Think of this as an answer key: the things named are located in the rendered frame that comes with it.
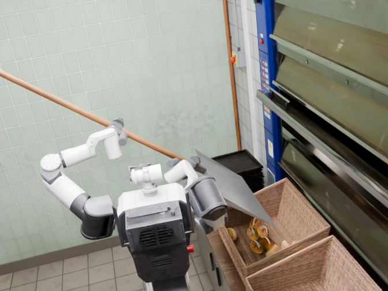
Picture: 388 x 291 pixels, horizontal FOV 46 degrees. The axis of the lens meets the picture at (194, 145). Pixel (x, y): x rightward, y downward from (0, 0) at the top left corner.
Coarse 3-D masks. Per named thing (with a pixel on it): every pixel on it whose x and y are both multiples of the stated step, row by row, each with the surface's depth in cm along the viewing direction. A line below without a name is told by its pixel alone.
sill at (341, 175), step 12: (288, 132) 261; (300, 144) 248; (312, 156) 235; (324, 156) 229; (324, 168) 224; (336, 168) 217; (336, 180) 214; (348, 180) 206; (360, 192) 196; (372, 204) 187; (384, 216) 180
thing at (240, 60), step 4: (232, 52) 311; (236, 52) 306; (240, 52) 305; (244, 52) 304; (232, 56) 313; (236, 56) 304; (240, 56) 305; (244, 56) 305; (236, 60) 306; (240, 60) 306; (244, 60) 306; (236, 64) 308; (240, 64) 307; (244, 64) 307
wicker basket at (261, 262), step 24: (264, 192) 279; (288, 192) 275; (240, 216) 283; (288, 216) 275; (312, 216) 248; (240, 240) 272; (288, 240) 267; (312, 240) 232; (240, 264) 239; (264, 264) 251; (288, 264) 235
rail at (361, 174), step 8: (264, 96) 245; (272, 104) 235; (288, 112) 221; (296, 120) 210; (304, 128) 202; (312, 136) 195; (320, 144) 189; (328, 144) 185; (336, 152) 178; (344, 160) 172; (352, 168) 167; (360, 176) 162; (368, 176) 159; (376, 184) 154; (384, 192) 150
